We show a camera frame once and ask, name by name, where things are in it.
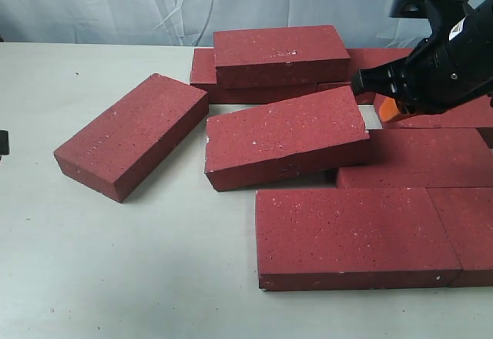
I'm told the red brick front large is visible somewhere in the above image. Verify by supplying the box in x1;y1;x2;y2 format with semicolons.
255;188;462;291

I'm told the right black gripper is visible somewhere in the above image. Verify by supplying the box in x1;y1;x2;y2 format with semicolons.
350;0;492;123

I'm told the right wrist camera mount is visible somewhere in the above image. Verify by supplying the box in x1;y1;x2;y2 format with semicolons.
387;0;473;38

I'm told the red brick lower right row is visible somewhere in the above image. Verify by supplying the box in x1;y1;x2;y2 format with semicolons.
336;128;492;189

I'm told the grey fabric backdrop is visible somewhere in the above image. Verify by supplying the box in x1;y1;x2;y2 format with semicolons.
1;0;484;48

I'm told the red brick top stacked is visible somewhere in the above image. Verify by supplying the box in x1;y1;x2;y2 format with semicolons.
213;25;350;89

